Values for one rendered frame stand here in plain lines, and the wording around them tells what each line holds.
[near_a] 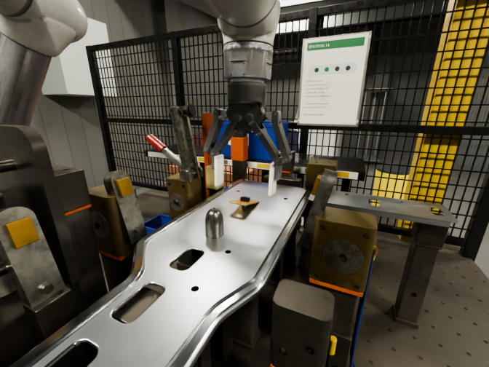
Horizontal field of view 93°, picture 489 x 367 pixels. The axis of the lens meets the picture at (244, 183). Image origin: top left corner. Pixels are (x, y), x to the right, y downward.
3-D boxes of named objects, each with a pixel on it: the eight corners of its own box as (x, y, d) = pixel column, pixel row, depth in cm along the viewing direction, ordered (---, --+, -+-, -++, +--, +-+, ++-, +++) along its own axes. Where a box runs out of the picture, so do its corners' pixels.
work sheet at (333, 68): (357, 127, 86) (372, 30, 76) (297, 124, 95) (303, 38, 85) (357, 126, 87) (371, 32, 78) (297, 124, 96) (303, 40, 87)
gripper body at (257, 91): (217, 80, 42) (217, 132, 45) (260, 79, 39) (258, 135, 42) (236, 84, 49) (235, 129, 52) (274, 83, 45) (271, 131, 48)
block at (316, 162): (322, 274, 74) (336, 165, 63) (297, 267, 78) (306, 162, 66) (325, 260, 81) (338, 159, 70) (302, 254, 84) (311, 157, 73)
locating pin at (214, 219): (218, 248, 39) (217, 212, 37) (202, 244, 40) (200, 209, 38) (227, 239, 42) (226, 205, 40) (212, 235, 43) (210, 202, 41)
